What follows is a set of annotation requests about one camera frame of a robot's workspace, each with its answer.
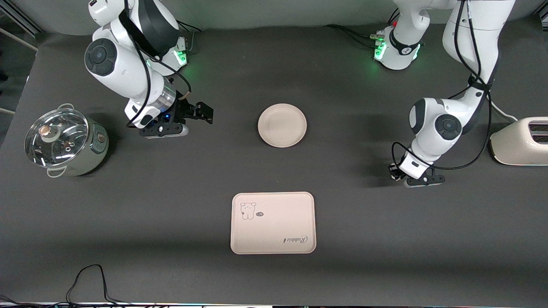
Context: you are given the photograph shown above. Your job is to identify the thin black looped cable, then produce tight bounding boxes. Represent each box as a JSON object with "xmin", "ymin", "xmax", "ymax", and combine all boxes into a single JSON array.
[{"xmin": 0, "ymin": 264, "xmax": 133, "ymax": 308}]

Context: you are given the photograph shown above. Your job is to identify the black left arm base cables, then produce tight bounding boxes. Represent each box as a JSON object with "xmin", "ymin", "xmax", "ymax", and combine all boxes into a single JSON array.
[{"xmin": 323, "ymin": 9, "xmax": 401, "ymax": 48}]

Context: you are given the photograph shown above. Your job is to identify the round beige plate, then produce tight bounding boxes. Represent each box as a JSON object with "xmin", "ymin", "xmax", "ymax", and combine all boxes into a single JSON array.
[{"xmin": 258, "ymin": 104, "xmax": 307, "ymax": 148}]

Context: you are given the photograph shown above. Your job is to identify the steel pot with glass lid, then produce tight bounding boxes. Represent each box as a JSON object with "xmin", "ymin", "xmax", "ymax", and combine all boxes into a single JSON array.
[{"xmin": 43, "ymin": 103, "xmax": 110, "ymax": 178}]

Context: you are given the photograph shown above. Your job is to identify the cream toaster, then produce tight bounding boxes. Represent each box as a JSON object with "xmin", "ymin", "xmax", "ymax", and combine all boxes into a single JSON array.
[{"xmin": 489, "ymin": 116, "xmax": 548, "ymax": 166}]

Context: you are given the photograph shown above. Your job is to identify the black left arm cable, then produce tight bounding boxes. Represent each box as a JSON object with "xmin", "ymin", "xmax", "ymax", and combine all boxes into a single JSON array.
[{"xmin": 391, "ymin": 0, "xmax": 500, "ymax": 172}]

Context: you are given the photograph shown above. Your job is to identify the black arm base cables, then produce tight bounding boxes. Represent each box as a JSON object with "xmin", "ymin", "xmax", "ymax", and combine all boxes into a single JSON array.
[
  {"xmin": 323, "ymin": 9, "xmax": 401, "ymax": 48},
  {"xmin": 173, "ymin": 19, "xmax": 203, "ymax": 54}
]

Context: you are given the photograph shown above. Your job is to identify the round glass pot lid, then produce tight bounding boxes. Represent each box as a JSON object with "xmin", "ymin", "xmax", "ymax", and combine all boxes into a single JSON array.
[{"xmin": 24, "ymin": 108, "xmax": 89, "ymax": 168}]

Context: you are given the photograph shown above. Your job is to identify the grey metal frame rail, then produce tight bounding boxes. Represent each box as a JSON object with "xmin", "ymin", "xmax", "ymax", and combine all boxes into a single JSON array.
[{"xmin": 0, "ymin": 6, "xmax": 44, "ymax": 36}]

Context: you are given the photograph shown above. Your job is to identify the dark grey table mat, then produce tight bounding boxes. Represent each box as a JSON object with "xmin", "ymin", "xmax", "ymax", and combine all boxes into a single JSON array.
[{"xmin": 0, "ymin": 15, "xmax": 548, "ymax": 307}]

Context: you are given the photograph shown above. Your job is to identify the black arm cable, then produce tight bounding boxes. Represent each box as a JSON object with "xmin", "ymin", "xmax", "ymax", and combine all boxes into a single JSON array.
[
  {"xmin": 119, "ymin": 0, "xmax": 192, "ymax": 129},
  {"xmin": 391, "ymin": 0, "xmax": 500, "ymax": 172}
]

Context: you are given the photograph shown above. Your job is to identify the white toaster power cord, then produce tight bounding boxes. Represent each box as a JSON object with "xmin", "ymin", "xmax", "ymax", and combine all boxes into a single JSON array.
[{"xmin": 488, "ymin": 99, "xmax": 519, "ymax": 123}]

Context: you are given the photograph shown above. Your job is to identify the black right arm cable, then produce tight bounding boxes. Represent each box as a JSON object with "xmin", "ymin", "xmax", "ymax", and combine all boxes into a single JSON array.
[{"xmin": 119, "ymin": 0, "xmax": 192, "ymax": 129}]

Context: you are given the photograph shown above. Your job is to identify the black right arm base cables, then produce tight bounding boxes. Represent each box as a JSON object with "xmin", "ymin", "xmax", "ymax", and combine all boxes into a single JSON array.
[{"xmin": 173, "ymin": 19, "xmax": 203, "ymax": 54}]

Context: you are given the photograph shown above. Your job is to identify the beige rectangular rabbit tray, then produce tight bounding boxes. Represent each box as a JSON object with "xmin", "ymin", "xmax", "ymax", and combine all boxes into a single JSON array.
[{"xmin": 230, "ymin": 192, "xmax": 317, "ymax": 255}]

